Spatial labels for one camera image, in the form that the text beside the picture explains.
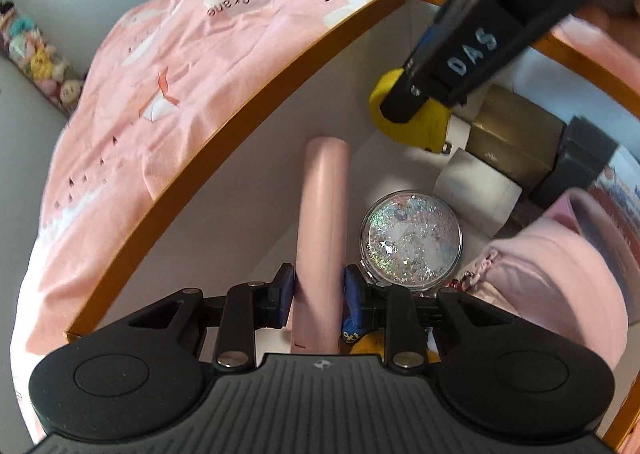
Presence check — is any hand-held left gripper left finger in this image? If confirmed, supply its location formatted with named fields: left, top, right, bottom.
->
left=129, top=263, right=298, bottom=375

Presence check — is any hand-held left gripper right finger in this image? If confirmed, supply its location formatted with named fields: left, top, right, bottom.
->
left=342, top=266, right=516, bottom=375

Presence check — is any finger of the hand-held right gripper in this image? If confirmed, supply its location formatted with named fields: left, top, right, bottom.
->
left=379, top=0, right=467, bottom=125

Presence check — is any yellow plastic object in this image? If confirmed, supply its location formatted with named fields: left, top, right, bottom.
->
left=369, top=68, right=453, bottom=155

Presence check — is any bear plush with blue hat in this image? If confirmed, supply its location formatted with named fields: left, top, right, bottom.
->
left=341, top=316, right=386, bottom=354

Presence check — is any round glitter mirror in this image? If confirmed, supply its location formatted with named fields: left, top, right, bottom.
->
left=360, top=190, right=463, bottom=295

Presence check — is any pink cylindrical bottle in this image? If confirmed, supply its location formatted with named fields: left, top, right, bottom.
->
left=290, top=136, right=349, bottom=354

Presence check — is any orange cardboard box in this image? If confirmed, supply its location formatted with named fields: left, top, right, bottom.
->
left=65, top=0, right=640, bottom=454

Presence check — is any gold box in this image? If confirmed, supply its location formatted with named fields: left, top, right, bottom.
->
left=465, top=84, right=566, bottom=192

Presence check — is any dark grey box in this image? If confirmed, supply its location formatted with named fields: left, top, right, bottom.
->
left=530, top=115, right=618, bottom=207

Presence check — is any pink pouch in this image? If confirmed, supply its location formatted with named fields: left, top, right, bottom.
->
left=467, top=188, right=630, bottom=375

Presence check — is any white and blue packet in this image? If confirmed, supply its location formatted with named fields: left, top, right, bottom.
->
left=587, top=144, right=640, bottom=265

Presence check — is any small white box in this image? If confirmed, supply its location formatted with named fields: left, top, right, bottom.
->
left=432, top=119, right=523, bottom=237

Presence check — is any hanging strip of plush toys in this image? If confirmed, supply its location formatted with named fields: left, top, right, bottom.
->
left=0, top=0, right=86, bottom=110

